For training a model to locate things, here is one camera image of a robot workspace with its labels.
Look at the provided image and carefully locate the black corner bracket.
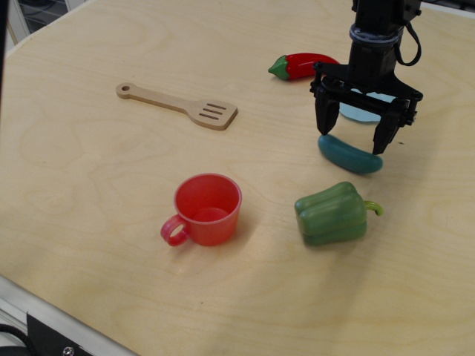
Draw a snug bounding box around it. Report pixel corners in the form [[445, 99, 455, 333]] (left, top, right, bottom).
[[27, 314, 91, 356]]

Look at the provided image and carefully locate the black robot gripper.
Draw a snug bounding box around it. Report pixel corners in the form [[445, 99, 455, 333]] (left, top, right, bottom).
[[311, 39, 422, 155]]

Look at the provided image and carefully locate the green toy bell pepper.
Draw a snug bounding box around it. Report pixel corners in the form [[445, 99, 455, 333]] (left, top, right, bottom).
[[294, 182, 384, 246]]

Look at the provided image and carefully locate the red plastic cup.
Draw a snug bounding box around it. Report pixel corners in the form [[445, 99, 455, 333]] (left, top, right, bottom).
[[160, 174, 243, 246]]

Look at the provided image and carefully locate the black floor cable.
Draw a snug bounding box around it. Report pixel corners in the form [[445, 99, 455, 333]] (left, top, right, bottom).
[[0, 322, 30, 356]]

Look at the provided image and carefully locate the red toy chili pepper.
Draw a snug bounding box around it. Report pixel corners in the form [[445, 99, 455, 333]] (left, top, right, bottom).
[[268, 53, 338, 81]]

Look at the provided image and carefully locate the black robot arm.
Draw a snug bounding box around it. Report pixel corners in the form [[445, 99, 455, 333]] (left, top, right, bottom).
[[310, 1, 423, 155]]

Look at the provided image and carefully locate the aluminium table frame rail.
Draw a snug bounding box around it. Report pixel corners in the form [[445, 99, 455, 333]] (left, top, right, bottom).
[[1, 277, 135, 355]]

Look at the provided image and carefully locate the light blue toy plate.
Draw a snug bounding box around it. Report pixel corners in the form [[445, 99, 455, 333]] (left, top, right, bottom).
[[339, 92, 395, 124]]

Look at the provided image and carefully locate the wooden slotted spatula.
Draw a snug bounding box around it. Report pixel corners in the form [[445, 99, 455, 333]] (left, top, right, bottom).
[[116, 82, 238, 131]]

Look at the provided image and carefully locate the black cable loop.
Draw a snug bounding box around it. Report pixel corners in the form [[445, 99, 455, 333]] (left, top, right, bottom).
[[394, 22, 422, 67]]

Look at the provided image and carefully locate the dark green toy cucumber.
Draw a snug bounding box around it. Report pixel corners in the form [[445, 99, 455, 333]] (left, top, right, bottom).
[[318, 134, 384, 174]]

